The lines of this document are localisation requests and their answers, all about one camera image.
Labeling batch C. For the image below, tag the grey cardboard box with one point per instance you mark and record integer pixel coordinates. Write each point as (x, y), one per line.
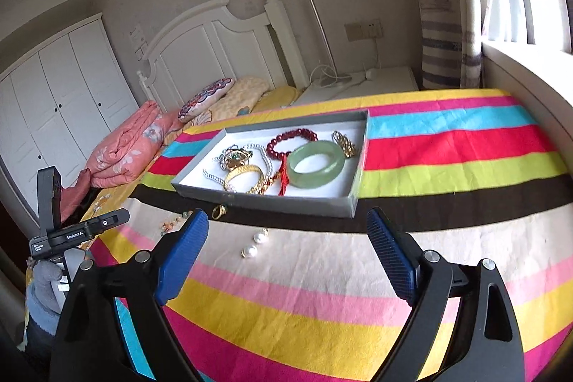
(250, 133)

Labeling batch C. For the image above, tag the beige wall switch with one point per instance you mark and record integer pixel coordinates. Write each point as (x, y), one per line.
(353, 30)

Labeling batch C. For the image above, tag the beige wall socket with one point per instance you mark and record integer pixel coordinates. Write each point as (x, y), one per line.
(373, 28)

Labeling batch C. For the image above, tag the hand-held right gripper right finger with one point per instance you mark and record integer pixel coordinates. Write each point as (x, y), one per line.
(394, 252)

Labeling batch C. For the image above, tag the striped colourful blanket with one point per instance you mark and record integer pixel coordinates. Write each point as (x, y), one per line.
(313, 297)

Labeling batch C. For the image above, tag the folded pink floral quilt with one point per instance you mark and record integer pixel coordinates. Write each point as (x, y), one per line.
(125, 149)

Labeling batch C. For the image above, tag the white rod lamp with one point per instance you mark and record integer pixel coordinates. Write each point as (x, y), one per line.
(318, 33)

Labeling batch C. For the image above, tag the pearl earring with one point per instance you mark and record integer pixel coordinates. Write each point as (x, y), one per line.
(259, 237)
(249, 252)

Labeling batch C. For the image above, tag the yellow checked pillow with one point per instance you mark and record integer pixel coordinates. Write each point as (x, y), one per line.
(246, 91)

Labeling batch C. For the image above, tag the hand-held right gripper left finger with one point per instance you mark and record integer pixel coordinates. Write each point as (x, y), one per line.
(183, 256)

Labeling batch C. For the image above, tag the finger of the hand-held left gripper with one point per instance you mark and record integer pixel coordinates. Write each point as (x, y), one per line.
(112, 222)

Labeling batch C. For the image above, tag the gold filigree brooch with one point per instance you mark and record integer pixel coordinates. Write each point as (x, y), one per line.
(344, 145)

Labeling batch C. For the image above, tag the white nightstand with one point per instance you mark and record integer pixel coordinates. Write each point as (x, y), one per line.
(389, 80)

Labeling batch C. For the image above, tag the printed striped curtain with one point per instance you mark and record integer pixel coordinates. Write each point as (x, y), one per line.
(438, 28)

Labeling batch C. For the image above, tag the silver filigree pendant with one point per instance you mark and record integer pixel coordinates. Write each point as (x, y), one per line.
(226, 151)

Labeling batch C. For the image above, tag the white bed headboard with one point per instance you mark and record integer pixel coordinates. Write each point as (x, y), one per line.
(201, 37)

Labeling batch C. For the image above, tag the gold bangle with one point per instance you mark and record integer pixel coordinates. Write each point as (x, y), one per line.
(241, 172)

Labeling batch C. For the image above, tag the embroidered flower pillow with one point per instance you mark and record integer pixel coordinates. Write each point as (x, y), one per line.
(206, 95)

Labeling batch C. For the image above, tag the green jade bangle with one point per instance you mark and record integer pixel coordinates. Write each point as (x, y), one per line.
(295, 171)

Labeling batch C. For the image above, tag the white wardrobe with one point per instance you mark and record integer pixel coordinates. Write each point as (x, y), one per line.
(58, 95)

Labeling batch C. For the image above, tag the window with white sill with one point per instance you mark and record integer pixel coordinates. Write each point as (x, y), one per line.
(528, 73)

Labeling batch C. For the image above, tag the person's left hand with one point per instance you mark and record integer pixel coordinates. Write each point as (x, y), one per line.
(44, 288)

